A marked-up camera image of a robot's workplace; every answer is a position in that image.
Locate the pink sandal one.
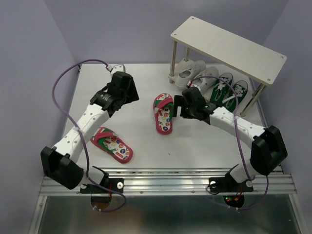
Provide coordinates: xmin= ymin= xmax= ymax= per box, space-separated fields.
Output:
xmin=153 ymin=93 xmax=174 ymax=135

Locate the white sneaker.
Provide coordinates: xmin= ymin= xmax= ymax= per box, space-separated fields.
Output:
xmin=175 ymin=60 xmax=206 ymax=88

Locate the white sneaker one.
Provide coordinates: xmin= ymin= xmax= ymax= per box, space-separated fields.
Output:
xmin=193 ymin=66 xmax=219 ymax=95

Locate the green sneaker one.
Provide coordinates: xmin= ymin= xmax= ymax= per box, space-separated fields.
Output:
xmin=222 ymin=80 xmax=248 ymax=112
xmin=210 ymin=73 xmax=233 ymax=104

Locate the pink sandal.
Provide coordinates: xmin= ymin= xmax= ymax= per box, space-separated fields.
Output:
xmin=90 ymin=127 xmax=134 ymax=164

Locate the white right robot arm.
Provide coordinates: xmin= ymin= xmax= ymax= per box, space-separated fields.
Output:
xmin=173 ymin=87 xmax=288 ymax=194

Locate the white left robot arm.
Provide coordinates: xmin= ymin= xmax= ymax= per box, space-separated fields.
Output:
xmin=40 ymin=71 xmax=139 ymax=190

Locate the beige two-tier shoe shelf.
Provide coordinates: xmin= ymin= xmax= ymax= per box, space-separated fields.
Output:
xmin=168 ymin=16 xmax=287 ymax=117

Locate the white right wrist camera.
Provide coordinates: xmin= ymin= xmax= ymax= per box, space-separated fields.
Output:
xmin=186 ymin=80 xmax=201 ymax=90

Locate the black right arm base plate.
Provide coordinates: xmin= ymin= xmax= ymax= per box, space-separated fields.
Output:
xmin=206 ymin=177 xmax=254 ymax=194

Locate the aluminium mounting rail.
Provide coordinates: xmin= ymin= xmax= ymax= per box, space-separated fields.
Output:
xmin=39 ymin=167 xmax=298 ymax=195

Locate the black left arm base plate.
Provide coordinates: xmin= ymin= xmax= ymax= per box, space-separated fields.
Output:
xmin=79 ymin=177 xmax=124 ymax=195

